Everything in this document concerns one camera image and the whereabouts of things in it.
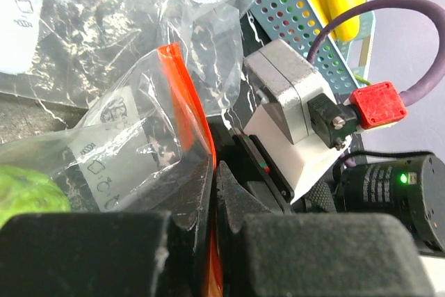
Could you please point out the clear bag with green food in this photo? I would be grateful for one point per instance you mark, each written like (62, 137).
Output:
(149, 122)

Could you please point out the light blue plastic basket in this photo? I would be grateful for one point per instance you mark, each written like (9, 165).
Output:
(344, 65)

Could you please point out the clear zip bag red seal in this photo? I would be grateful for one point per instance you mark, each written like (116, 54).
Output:
(71, 51)

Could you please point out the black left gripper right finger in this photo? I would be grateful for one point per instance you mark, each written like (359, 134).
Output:
(265, 254)

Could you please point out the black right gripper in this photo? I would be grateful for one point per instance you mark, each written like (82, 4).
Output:
(259, 175)

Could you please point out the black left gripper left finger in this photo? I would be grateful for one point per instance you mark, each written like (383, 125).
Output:
(149, 250)

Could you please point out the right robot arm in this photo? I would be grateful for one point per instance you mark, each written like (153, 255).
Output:
(406, 185)

